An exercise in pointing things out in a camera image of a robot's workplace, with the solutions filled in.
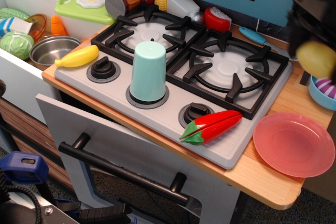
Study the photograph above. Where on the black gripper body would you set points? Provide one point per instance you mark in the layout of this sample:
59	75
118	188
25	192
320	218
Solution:
316	17

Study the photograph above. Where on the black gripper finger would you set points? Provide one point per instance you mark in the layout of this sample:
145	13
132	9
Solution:
297	37
333	78

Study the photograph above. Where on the yellow toy potato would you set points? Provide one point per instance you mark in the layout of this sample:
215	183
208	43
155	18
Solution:
316	58

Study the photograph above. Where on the pink plastic plate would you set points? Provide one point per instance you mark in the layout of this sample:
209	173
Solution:
294	144

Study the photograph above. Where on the purple striped toy onion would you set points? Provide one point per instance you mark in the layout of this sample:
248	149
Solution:
326	87

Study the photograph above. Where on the blue bowl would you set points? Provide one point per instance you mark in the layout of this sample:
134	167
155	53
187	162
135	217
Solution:
319	97

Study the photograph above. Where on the black right burner grate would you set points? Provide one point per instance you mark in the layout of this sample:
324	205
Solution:
227	71

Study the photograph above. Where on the black burner grate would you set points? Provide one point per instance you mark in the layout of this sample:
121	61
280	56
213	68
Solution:
148	23
227	71

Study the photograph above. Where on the grey toy stove top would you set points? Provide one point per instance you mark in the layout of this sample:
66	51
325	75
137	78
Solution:
162	117

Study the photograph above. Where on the white toy bottle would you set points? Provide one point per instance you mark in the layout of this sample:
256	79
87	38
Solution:
182	8

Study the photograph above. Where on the wooden counter top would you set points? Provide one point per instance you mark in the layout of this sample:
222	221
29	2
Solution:
251	174

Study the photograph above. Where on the red toy chili pepper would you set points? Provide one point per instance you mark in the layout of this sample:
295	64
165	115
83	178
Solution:
209	127

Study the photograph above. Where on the black right stove knob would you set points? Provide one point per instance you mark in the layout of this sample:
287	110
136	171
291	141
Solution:
193	111

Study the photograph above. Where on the black stove knob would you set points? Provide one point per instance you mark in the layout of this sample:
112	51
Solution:
193	111
103	71

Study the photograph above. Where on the mint green plastic cup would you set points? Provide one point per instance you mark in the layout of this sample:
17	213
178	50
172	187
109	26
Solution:
148	72

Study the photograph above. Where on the grey oven door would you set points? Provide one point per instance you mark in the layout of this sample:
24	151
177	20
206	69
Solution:
211	199

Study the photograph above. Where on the brown toy food can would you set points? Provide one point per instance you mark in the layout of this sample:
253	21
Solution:
117	8

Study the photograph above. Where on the black left burner grate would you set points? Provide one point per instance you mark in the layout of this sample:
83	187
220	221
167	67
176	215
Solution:
148	23

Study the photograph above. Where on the black left stove knob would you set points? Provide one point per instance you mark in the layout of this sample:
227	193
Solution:
103	71

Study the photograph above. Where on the yellow toy banana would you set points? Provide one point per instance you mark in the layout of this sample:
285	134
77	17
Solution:
79	57

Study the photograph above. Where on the green cutting board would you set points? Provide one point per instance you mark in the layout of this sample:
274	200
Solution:
69	8

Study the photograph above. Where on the orange toy carrot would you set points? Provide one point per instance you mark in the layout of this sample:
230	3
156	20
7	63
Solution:
56	26

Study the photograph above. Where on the steel pot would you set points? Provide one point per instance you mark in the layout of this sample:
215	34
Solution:
50	48

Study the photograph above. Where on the orange transparent bowl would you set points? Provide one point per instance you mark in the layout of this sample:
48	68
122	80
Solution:
38	28

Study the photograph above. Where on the green toy cabbage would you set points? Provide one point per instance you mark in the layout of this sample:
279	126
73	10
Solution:
18	44

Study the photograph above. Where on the toy milk carton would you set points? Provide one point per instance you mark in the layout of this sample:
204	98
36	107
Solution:
14	24

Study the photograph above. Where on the green toy corn husk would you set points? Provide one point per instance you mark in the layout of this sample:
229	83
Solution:
9	13

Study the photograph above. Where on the blue clamp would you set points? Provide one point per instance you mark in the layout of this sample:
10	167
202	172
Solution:
24	168

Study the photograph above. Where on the blue handled toy knife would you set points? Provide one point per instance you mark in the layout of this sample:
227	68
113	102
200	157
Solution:
261	40

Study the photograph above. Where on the black oven door handle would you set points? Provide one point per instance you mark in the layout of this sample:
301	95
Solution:
173	193

